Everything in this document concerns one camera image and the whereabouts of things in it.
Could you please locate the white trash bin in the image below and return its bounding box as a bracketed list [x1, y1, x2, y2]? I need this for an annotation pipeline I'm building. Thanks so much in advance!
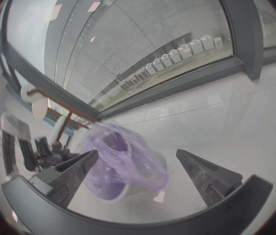
[79, 124, 168, 204]

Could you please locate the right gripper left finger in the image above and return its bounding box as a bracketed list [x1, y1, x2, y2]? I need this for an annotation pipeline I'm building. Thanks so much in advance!
[46, 149, 99, 209]

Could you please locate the white chair with wooden legs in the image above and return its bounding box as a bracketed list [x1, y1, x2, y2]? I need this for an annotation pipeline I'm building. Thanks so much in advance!
[20, 83, 98, 147]

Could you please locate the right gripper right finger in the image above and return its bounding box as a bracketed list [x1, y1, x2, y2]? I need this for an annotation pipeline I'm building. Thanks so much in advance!
[176, 149, 243, 208]

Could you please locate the purple plastic bag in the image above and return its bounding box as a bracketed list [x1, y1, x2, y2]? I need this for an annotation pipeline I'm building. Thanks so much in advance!
[80, 123, 170, 201]

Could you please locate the window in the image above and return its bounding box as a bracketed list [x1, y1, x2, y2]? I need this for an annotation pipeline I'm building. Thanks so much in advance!
[0, 0, 276, 122]

